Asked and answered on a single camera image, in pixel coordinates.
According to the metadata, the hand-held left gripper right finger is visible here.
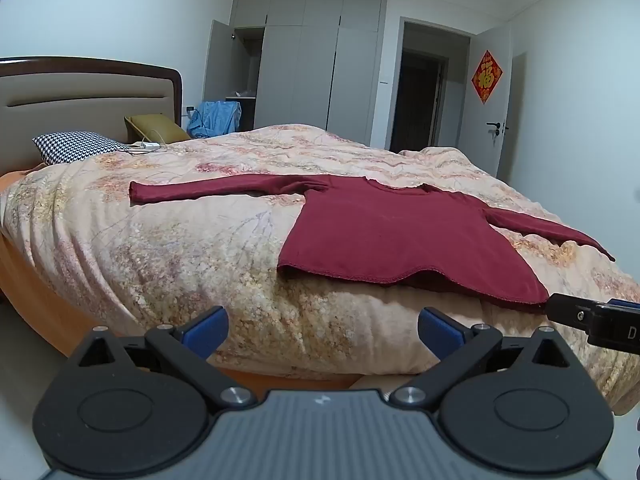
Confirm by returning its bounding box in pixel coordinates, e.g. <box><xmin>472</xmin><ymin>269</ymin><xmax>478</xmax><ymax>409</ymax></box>
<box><xmin>389</xmin><ymin>306</ymin><xmax>582</xmax><ymax>409</ymax></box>

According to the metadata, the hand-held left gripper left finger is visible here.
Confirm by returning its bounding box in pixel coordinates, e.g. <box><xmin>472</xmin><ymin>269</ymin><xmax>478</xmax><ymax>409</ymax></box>
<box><xmin>67</xmin><ymin>305</ymin><xmax>259</xmax><ymax>409</ymax></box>

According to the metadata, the dark red long-sleeve sweater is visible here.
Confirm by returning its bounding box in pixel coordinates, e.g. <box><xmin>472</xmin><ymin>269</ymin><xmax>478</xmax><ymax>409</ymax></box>
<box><xmin>129</xmin><ymin>174</ymin><xmax>617</xmax><ymax>315</ymax></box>

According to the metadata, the floral quilt bed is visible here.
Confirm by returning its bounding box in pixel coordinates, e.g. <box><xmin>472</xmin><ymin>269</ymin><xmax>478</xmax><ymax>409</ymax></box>
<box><xmin>0</xmin><ymin>124</ymin><xmax>640</xmax><ymax>417</ymax></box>

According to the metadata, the white room door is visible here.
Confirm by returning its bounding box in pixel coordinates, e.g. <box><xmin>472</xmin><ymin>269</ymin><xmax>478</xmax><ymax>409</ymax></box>
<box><xmin>467</xmin><ymin>22</ymin><xmax>514</xmax><ymax>179</ymax></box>

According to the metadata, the orange bed sheet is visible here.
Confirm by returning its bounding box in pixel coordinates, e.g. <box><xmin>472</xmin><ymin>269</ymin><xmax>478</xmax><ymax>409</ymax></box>
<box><xmin>0</xmin><ymin>169</ymin><xmax>361</xmax><ymax>392</ymax></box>

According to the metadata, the olive green pillow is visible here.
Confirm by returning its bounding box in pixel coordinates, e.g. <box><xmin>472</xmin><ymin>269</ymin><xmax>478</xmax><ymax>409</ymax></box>
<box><xmin>124</xmin><ymin>114</ymin><xmax>192</xmax><ymax>145</ymax></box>

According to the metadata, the blue clothing pile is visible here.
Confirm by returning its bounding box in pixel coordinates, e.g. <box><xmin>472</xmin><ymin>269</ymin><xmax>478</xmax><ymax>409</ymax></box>
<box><xmin>187</xmin><ymin>101</ymin><xmax>242</xmax><ymax>140</ymax></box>

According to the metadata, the black white houndstooth pillow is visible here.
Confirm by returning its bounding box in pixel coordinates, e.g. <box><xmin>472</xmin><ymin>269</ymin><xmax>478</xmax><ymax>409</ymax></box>
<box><xmin>32</xmin><ymin>131</ymin><xmax>137</xmax><ymax>166</ymax></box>

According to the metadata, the red diamond door decoration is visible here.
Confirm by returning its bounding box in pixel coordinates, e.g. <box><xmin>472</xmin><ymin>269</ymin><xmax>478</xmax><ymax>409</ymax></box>
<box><xmin>471</xmin><ymin>50</ymin><xmax>504</xmax><ymax>105</ymax></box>

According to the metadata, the open grey wardrobe door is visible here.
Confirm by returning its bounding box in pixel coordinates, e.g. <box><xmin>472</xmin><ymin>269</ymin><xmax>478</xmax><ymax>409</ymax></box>
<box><xmin>202</xmin><ymin>19</ymin><xmax>236</xmax><ymax>107</ymax></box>

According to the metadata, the beige padded wooden headboard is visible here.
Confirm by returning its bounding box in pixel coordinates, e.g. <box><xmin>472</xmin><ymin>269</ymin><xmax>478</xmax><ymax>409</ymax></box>
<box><xmin>0</xmin><ymin>56</ymin><xmax>184</xmax><ymax>177</ymax></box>

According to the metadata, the grey built-in wardrobe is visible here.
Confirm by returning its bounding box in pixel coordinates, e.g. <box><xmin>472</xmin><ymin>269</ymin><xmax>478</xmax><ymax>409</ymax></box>
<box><xmin>202</xmin><ymin>0</ymin><xmax>390</xmax><ymax>147</ymax></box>

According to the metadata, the white charger with cable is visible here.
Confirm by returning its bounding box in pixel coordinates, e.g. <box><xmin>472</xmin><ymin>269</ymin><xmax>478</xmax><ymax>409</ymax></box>
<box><xmin>126</xmin><ymin>132</ymin><xmax>165</xmax><ymax>155</ymax></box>

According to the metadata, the grey door frame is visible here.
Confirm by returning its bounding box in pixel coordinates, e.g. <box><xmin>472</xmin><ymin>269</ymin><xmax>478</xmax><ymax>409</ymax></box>
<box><xmin>389</xmin><ymin>16</ymin><xmax>474</xmax><ymax>154</ymax></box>

